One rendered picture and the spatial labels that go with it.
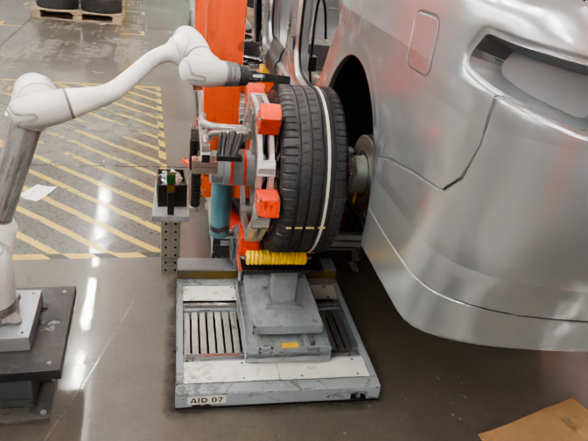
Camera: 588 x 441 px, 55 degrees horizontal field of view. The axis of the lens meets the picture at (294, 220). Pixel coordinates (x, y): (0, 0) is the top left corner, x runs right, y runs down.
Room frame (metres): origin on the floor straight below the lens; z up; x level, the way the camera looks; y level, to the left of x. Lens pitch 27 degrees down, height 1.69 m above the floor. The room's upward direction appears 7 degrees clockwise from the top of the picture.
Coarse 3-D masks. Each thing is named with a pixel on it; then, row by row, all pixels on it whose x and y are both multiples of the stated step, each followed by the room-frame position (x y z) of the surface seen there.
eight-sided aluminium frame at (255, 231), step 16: (256, 96) 2.13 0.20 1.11; (256, 112) 1.93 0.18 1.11; (256, 144) 1.86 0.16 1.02; (272, 144) 1.86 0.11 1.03; (256, 160) 1.81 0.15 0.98; (272, 160) 1.81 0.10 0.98; (256, 176) 1.80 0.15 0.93; (272, 176) 1.79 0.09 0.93; (240, 192) 2.22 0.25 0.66; (240, 208) 2.15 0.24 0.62; (256, 224) 1.79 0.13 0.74; (256, 240) 1.93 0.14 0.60
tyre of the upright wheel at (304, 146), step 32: (288, 96) 1.98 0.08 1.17; (320, 96) 2.03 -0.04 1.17; (288, 128) 1.85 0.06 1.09; (320, 128) 1.89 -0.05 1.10; (288, 160) 1.78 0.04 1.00; (320, 160) 1.81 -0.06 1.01; (288, 192) 1.75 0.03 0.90; (320, 192) 1.79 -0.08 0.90; (288, 224) 1.76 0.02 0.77; (320, 224) 1.79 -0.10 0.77
